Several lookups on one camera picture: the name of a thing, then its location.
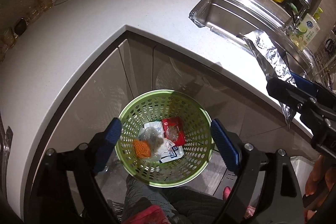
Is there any foil wrapper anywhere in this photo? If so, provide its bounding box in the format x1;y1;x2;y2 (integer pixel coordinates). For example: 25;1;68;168
237;29;299;130

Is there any orange foam fruit net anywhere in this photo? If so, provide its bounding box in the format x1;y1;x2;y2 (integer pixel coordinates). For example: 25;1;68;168
133;139;151;159

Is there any clear plastic bag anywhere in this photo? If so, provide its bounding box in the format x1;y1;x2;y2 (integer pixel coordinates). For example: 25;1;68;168
138;126;172;162

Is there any blue white wipes packet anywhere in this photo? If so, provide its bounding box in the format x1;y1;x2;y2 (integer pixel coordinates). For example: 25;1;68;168
143;121;185;163

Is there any red snack bag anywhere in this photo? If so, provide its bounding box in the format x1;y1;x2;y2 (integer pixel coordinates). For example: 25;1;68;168
162;117;186;147

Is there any green plastic trash basket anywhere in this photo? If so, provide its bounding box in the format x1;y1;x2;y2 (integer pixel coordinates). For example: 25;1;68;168
116;89;214;188

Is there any person's right hand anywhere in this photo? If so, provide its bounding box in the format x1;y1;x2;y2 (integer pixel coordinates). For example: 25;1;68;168
301;154;336;218

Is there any dish soap bottle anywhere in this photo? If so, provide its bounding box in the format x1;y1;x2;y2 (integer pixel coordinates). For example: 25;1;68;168
290;7;323;51

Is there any chrome faucet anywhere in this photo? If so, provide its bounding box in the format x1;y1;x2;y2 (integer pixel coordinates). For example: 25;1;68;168
290;0;312;28

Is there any stainless steel sink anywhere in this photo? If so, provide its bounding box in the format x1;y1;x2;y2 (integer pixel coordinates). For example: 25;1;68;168
189;0;317;80

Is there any amber glass cup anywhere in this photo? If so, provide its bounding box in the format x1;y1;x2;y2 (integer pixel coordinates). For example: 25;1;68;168
1;28;17;48
37;0;53;11
0;42;8;63

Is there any amber glass teapot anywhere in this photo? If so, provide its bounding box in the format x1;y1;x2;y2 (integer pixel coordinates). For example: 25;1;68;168
26;5;42;24

